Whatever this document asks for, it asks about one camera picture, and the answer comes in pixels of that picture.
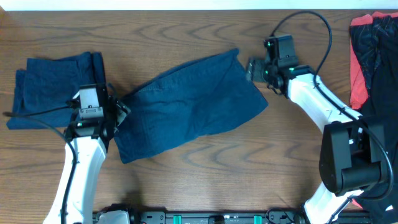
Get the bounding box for blue denim shorts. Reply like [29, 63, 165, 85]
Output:
[114, 49, 268, 164]

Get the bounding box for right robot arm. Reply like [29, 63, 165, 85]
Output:
[246, 35, 394, 223]

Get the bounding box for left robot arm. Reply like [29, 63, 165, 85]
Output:
[44, 83, 130, 223]

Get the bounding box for folded dark blue shorts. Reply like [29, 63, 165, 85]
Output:
[12, 52, 106, 128]

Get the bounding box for red and black garment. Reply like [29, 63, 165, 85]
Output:
[348, 11, 398, 224]

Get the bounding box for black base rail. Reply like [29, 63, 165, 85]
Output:
[93, 203, 371, 224]

